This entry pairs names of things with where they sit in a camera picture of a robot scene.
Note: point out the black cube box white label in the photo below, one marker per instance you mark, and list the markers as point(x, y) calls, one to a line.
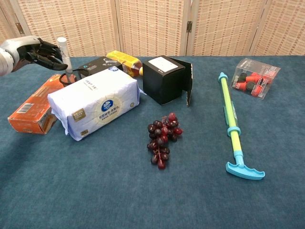
point(164, 81)

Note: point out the black box blue logo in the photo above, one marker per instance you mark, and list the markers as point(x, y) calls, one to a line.
point(98, 64)

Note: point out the clear box red parts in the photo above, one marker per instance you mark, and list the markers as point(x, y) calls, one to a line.
point(255, 80)

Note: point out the white tube with cap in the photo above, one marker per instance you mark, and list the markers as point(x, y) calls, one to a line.
point(65, 53)

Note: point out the dark red grape bunch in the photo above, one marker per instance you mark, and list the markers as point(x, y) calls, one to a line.
point(162, 138)

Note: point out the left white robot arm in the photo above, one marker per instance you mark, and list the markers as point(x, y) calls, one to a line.
point(4, 63)

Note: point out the orange cardboard box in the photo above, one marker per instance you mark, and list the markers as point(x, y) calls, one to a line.
point(33, 106)

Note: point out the blue felt table cover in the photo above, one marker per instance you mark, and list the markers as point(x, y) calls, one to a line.
point(107, 186)

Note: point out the woven folding screen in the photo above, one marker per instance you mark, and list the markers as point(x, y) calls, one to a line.
point(152, 26)

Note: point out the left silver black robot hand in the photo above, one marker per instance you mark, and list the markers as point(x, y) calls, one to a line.
point(26, 48)

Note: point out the green blue toy water pump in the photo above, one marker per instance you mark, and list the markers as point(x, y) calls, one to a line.
point(230, 105)

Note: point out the yellow label tea bottle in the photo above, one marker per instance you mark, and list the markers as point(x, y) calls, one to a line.
point(124, 59)

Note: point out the white tissue pack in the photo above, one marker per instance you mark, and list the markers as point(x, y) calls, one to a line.
point(100, 102)

